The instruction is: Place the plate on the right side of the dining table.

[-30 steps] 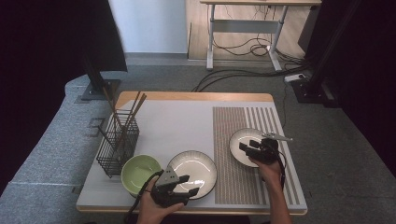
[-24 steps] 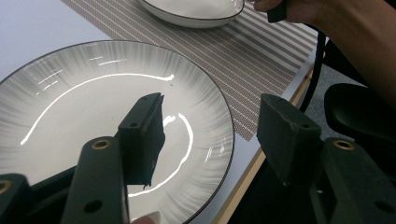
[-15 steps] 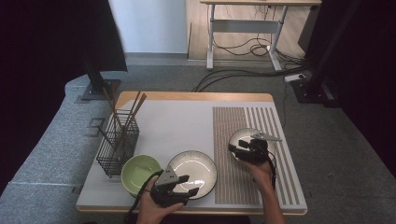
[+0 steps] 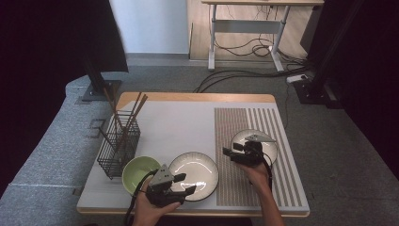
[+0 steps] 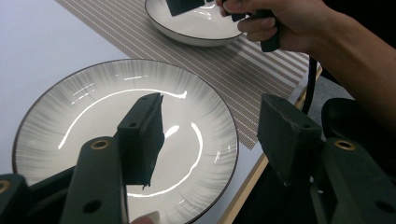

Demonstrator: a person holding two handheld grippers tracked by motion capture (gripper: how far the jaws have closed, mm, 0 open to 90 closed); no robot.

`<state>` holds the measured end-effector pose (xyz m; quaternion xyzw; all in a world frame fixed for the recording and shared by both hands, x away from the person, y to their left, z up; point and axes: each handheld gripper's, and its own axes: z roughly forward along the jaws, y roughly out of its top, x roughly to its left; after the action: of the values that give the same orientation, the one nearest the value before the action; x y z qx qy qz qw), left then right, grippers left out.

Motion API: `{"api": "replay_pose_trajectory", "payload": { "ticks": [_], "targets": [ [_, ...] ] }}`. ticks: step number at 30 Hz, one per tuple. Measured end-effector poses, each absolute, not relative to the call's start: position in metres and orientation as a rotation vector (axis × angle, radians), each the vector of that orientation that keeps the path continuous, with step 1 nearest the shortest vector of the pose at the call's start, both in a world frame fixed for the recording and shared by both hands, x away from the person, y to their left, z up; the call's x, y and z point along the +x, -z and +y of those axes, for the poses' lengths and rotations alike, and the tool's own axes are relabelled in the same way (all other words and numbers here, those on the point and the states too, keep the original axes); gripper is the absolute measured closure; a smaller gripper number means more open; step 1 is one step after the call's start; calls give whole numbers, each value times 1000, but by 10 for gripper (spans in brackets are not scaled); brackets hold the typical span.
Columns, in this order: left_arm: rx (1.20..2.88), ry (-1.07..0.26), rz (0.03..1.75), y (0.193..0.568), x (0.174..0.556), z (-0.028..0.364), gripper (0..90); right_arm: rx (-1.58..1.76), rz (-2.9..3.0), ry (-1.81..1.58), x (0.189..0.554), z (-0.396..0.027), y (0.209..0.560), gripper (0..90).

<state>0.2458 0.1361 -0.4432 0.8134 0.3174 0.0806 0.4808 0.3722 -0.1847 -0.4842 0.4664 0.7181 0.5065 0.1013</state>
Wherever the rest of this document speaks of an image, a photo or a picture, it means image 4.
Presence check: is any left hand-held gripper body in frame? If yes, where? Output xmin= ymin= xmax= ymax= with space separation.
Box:
xmin=145 ymin=163 xmax=186 ymax=208

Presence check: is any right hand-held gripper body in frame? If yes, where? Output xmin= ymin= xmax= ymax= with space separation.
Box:
xmin=236 ymin=134 xmax=278 ymax=168

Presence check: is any white plate with dark rim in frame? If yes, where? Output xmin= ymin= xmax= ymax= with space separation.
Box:
xmin=231 ymin=128 xmax=279 ymax=167
xmin=168 ymin=151 xmax=220 ymax=202

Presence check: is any green bowl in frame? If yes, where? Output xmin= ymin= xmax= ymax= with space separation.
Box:
xmin=121 ymin=155 xmax=163 ymax=197

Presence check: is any black wire basket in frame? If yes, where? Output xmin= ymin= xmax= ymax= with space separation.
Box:
xmin=97 ymin=110 xmax=141 ymax=181

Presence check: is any person's right hand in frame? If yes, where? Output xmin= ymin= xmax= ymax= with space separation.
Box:
xmin=243 ymin=162 xmax=273 ymax=197

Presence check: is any person's left hand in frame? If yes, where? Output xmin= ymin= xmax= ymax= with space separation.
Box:
xmin=133 ymin=180 xmax=183 ymax=226

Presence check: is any striped placemat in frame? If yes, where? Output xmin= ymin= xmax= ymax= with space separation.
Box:
xmin=214 ymin=107 xmax=304 ymax=208

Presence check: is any person's dark clothing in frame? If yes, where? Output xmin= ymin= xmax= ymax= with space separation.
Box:
xmin=156 ymin=216 xmax=255 ymax=226

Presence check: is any light grey table mat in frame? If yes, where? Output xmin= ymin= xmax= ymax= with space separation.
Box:
xmin=77 ymin=100 xmax=311 ymax=218

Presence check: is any black metal stand with base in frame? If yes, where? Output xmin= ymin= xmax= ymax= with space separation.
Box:
xmin=293 ymin=0 xmax=366 ymax=110
xmin=82 ymin=53 xmax=123 ymax=103

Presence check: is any white power strip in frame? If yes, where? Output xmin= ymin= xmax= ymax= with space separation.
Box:
xmin=285 ymin=73 xmax=310 ymax=84

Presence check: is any floor outlet cover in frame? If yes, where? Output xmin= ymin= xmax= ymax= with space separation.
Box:
xmin=85 ymin=118 xmax=107 ymax=139

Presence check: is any black curtain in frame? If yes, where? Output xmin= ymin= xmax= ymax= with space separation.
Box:
xmin=0 ymin=0 xmax=130 ymax=197
xmin=299 ymin=0 xmax=399 ymax=177

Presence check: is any right hand-held gripper cable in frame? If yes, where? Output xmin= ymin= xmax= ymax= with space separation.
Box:
xmin=250 ymin=147 xmax=274 ymax=192

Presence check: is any hand-held gripper cable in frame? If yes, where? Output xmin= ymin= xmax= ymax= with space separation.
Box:
xmin=124 ymin=169 xmax=159 ymax=226
xmin=250 ymin=147 xmax=274 ymax=192

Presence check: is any left hand-held gripper cable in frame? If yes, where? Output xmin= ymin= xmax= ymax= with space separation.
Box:
xmin=124 ymin=169 xmax=159 ymax=226

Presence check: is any thin black floor cable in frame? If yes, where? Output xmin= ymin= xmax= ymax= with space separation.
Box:
xmin=282 ymin=82 xmax=291 ymax=130

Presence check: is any black floor cable bundle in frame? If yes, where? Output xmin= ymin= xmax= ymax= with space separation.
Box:
xmin=192 ymin=66 xmax=314 ymax=94

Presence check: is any black cable tangle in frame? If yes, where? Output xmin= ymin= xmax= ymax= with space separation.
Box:
xmin=214 ymin=37 xmax=307 ymax=60

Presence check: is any desk with cables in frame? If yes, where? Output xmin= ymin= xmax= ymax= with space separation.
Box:
xmin=200 ymin=0 xmax=325 ymax=73

